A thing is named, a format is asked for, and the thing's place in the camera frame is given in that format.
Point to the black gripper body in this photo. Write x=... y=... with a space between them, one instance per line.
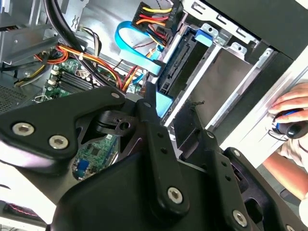
x=115 y=197

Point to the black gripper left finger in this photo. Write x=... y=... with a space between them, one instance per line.
x=48 y=120

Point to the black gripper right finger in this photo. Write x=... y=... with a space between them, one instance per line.
x=216 y=163

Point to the hard disk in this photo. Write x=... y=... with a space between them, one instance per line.
x=204 y=36

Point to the person's bare hand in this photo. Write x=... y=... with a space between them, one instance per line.
x=293 y=96

